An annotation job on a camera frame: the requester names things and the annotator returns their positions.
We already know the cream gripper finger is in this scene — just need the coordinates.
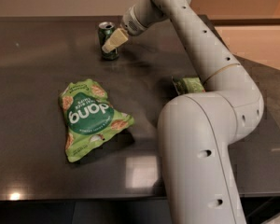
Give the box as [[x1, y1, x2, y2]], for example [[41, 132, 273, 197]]
[[102, 28, 129, 53]]

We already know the green soda can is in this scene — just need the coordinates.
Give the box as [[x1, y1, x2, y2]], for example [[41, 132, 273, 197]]
[[98, 21, 119, 61]]

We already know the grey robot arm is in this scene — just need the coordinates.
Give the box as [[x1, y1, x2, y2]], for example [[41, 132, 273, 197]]
[[103, 0, 264, 224]]

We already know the green kettle chips bag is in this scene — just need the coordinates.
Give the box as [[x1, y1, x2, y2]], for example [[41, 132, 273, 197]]
[[172, 77, 205, 95]]

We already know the green dang chips bag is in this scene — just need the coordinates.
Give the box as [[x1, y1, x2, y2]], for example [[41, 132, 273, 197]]
[[59, 79, 134, 162]]

